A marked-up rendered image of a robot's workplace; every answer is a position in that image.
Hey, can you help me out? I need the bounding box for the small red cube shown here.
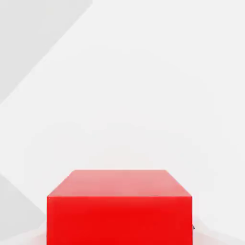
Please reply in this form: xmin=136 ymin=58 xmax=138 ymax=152
xmin=46 ymin=169 xmax=193 ymax=245

